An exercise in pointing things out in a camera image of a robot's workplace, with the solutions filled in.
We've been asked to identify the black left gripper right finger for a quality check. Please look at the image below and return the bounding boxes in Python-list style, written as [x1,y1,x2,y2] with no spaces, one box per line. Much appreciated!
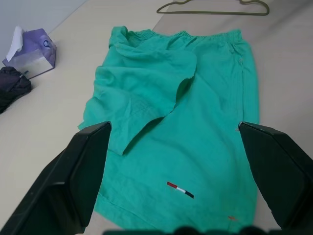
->
[238,121,313,232]

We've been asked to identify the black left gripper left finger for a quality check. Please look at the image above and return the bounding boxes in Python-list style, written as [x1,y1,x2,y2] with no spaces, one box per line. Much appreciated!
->
[0,121,112,235]

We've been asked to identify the green shorts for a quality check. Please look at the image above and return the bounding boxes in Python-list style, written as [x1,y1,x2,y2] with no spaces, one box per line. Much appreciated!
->
[77,25,260,233]

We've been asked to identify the olive clothes hanger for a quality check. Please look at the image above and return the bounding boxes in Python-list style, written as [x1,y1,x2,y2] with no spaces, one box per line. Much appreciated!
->
[156,0,270,16]

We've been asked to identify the black folded cloth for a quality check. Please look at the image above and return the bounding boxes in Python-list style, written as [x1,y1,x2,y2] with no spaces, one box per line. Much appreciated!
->
[0,66,32,114]

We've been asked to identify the purple tissue box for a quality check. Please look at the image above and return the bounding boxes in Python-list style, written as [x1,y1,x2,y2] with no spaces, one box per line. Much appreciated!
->
[2,28,58,79]

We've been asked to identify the white tissue sheet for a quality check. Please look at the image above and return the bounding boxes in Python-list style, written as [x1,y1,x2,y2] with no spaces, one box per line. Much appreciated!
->
[6,26,25,62]

